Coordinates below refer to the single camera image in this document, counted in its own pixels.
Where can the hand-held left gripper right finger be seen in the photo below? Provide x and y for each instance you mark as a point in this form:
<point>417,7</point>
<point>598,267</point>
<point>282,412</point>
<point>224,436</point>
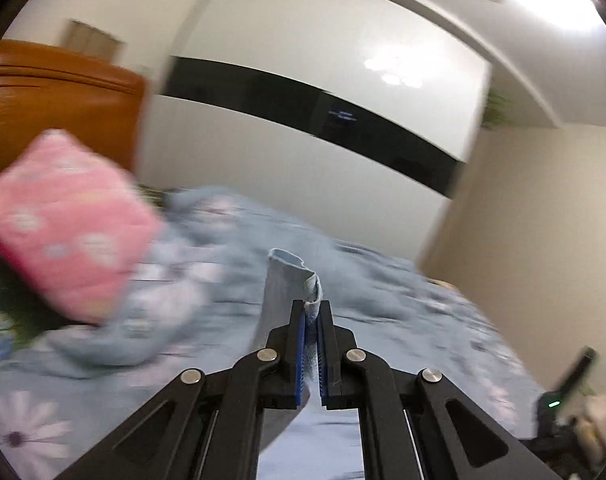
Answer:
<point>323,360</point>

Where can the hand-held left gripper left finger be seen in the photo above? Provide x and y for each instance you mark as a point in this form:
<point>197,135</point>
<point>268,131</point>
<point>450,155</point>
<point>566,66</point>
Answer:
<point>299,360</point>

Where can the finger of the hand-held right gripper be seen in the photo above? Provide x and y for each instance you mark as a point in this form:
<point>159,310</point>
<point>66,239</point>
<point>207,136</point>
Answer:
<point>578,370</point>

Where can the grey-blue garment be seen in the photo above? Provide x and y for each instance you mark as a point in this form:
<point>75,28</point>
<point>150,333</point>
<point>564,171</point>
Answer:
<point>278,300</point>

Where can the person's right hand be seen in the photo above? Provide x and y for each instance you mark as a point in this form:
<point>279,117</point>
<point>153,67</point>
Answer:
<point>595,425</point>

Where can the blue floral quilt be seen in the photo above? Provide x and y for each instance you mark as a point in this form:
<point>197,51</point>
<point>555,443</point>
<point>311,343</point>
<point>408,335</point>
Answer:
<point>208,265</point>

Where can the pink floral pillow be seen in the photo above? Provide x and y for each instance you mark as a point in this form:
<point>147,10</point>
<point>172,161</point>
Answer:
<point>68,230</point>

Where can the floral bed sheet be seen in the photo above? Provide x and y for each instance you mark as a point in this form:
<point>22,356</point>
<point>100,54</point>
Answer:
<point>38,410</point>

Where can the green plant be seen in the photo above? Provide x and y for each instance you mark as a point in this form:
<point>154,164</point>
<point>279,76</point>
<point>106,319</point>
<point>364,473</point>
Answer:
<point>497,107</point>

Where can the dark green patterned cloth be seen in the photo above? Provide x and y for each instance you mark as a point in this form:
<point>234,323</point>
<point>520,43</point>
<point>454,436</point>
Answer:
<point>5,305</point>

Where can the white wardrobe with black band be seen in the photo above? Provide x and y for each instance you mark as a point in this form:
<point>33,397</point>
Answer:
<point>308,60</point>

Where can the wooden headboard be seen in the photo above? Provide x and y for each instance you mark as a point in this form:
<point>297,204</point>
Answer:
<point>68,115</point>

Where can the beige wall cabinet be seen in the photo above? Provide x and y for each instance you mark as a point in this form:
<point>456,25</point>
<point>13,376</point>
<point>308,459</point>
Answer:
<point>90,40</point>

